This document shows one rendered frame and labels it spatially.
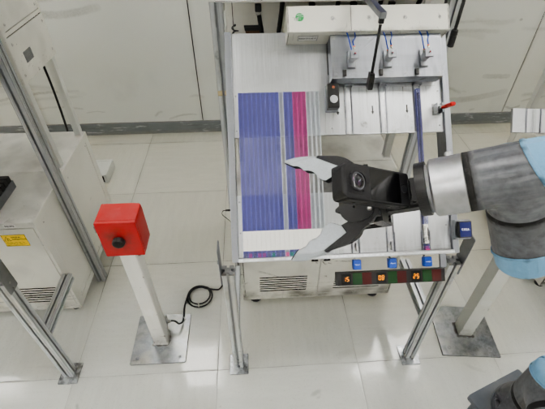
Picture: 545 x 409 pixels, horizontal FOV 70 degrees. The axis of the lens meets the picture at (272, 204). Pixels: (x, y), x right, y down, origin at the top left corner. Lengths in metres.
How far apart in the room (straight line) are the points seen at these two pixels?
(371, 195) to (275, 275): 1.31
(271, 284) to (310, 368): 0.39
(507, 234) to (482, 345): 1.52
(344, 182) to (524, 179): 0.20
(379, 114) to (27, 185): 1.42
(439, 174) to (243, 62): 0.90
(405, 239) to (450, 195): 0.78
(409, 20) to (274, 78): 0.44
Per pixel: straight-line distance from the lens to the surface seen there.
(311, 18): 1.28
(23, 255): 1.86
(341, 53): 1.27
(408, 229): 1.28
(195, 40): 2.90
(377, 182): 0.49
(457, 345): 2.01
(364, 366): 1.85
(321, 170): 0.56
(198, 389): 1.79
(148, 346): 1.92
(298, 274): 1.77
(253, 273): 1.74
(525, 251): 0.58
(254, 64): 1.29
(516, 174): 0.51
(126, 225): 1.30
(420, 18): 1.36
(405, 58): 1.32
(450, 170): 0.51
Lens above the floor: 1.63
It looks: 42 degrees down
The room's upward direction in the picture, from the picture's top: straight up
